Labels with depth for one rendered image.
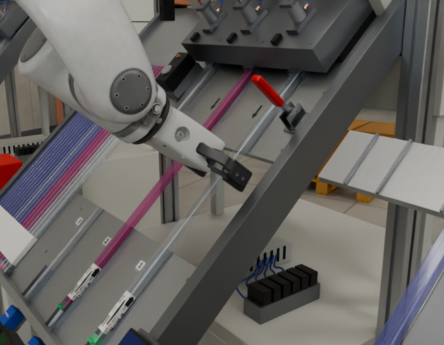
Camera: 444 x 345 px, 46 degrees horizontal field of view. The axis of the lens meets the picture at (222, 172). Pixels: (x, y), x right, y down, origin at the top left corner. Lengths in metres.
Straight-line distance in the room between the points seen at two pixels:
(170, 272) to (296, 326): 0.36
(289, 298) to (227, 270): 0.37
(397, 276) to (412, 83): 0.32
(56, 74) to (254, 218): 0.30
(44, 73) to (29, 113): 5.12
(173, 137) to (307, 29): 0.28
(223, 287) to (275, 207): 0.13
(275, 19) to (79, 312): 0.55
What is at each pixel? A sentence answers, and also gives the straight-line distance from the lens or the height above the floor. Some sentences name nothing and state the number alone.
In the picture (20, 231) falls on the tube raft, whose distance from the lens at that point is 1.06.
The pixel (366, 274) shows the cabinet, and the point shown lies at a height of 0.62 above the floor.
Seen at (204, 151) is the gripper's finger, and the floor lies 1.00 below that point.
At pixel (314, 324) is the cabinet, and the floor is 0.62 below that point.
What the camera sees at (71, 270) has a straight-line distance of 0.88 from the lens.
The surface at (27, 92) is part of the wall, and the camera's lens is 5.67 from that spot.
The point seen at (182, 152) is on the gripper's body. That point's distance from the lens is 0.65.
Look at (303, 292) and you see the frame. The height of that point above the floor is 0.65.
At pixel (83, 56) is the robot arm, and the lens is 0.51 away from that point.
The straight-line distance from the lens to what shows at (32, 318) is 0.85.
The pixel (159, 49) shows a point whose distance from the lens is 1.22.
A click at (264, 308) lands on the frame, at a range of 0.99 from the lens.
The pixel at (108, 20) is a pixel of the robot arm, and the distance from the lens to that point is 0.52.
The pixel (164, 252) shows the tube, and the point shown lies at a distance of 0.73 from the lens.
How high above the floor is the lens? 1.15
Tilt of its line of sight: 16 degrees down
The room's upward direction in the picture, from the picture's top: straight up
